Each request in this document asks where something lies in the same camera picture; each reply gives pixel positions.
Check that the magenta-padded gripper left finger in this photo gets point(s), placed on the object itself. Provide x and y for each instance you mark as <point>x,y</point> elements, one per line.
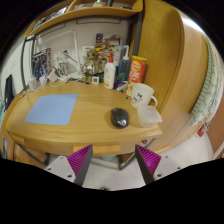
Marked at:
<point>58,165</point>

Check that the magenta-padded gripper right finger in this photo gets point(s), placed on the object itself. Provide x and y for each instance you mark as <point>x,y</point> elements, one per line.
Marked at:
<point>166,165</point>

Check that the black computer mouse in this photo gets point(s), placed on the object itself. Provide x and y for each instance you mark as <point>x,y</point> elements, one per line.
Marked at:
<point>119,116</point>

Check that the light blue mouse pad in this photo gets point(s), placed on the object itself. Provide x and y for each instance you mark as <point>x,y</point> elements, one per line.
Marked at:
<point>51,109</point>

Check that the clear plastic food container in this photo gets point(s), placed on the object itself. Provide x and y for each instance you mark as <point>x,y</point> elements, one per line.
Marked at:
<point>149,116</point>

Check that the white mug with face print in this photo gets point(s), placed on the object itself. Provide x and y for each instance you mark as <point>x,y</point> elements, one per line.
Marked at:
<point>141,95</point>

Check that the clear glass jar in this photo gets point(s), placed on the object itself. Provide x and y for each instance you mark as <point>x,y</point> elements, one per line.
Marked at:
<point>32,84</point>

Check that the black bag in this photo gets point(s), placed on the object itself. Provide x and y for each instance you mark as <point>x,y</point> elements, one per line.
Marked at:
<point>8,91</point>

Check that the white power adapter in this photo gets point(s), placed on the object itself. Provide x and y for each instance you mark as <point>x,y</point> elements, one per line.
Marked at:
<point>52,76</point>

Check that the blue red small pack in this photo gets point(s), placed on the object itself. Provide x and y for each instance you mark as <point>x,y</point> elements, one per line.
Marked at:
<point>120,86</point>

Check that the small white desk clock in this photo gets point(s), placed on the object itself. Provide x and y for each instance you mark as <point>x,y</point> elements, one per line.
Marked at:
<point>95,80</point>

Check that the metal cup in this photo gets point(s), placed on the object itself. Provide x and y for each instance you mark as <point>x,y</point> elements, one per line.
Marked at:
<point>63,68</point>

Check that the red chip canister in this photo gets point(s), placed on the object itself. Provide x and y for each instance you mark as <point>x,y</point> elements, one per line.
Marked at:
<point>136,73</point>

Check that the brown tree figure toy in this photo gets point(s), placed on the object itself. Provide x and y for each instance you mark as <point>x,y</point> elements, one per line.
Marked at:
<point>88,71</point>

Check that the dark blue model kit box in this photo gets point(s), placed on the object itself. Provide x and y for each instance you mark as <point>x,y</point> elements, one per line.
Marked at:
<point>41,63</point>

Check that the white bottle with red cap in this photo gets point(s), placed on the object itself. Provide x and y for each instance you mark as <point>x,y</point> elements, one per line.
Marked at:
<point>109,75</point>

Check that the curved wooden cabinet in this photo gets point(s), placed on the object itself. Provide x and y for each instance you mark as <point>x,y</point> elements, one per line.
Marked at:
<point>166,60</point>

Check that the golden robot model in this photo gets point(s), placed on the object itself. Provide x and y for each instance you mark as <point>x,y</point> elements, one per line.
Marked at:
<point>100,56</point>

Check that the white desk lamp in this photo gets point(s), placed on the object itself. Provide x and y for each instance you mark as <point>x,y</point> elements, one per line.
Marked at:
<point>76,50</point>

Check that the colourful figure box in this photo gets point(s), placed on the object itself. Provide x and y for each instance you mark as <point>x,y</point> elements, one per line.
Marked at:
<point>106,39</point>

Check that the wooden shelf unit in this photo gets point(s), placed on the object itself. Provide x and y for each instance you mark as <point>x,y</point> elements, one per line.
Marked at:
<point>93,13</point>

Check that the white wall socket plate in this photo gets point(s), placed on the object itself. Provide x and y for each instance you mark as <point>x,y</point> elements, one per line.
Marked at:
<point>61,54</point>

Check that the white wall box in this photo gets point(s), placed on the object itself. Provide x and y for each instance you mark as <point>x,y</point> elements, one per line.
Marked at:
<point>87,51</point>

